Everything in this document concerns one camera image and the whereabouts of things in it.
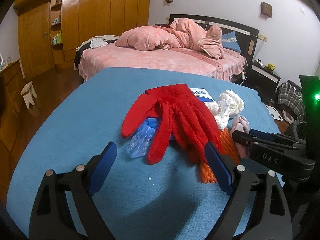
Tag pink fabric scrap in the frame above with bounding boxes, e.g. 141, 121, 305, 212
229, 115, 252, 159

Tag white tissue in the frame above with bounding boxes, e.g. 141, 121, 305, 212
204, 90, 245, 130

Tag orange foam fruit net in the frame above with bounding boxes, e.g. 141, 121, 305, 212
199, 127, 241, 184

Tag white blue cardboard box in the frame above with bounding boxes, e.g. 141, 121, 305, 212
190, 88, 217, 107

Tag red knit glove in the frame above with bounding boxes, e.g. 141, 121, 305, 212
121, 84, 223, 165

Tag blue plastic bag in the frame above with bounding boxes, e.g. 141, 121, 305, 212
126, 118, 161, 159

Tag pink framed scale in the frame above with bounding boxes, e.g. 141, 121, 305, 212
283, 110, 295, 124

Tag white bathroom scale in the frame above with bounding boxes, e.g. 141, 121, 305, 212
265, 105, 283, 121

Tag plaid bag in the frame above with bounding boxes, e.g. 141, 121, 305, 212
276, 80, 306, 120

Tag black white nightstand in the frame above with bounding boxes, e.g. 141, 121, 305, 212
244, 62, 280, 105

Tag yellow plush toy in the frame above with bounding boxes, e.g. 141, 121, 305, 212
266, 63, 275, 71

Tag blue table cloth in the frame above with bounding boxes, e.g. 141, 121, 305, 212
7, 68, 278, 239

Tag blue pillow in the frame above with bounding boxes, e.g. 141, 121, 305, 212
221, 31, 241, 54

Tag black headboard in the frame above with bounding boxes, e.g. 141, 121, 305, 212
167, 14, 259, 63

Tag wooden sideboard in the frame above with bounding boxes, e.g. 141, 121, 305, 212
1, 60, 25, 152

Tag pink crumpled duvet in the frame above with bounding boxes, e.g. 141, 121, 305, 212
115, 18, 225, 59

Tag small white wooden stool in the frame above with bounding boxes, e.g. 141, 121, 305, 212
21, 81, 37, 109

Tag pink bed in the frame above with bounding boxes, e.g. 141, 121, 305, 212
78, 44, 247, 81

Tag clothes pile on bed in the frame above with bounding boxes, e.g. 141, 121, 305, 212
73, 34, 119, 69

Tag wooden wardrobe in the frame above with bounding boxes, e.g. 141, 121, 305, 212
14, 0, 150, 80

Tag wall power socket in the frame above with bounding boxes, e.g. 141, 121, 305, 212
258, 34, 268, 42

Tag wall lamp near bed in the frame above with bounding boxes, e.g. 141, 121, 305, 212
260, 2, 272, 18

